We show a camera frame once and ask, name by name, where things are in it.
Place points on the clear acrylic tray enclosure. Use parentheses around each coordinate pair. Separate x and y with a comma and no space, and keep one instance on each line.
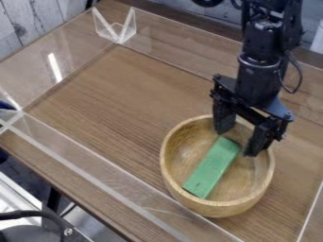
(110,121)

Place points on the light wooden bowl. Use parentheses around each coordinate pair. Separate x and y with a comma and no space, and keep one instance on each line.
(246,179)

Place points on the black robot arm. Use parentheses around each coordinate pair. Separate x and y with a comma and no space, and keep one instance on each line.
(271,33)

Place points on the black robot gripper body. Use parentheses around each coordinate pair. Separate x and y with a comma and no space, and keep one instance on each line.
(253,92)

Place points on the green rectangular block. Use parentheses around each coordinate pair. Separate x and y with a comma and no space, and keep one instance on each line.
(211,168)

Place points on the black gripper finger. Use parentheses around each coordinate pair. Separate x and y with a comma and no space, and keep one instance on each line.
(225,116)
(262,138)

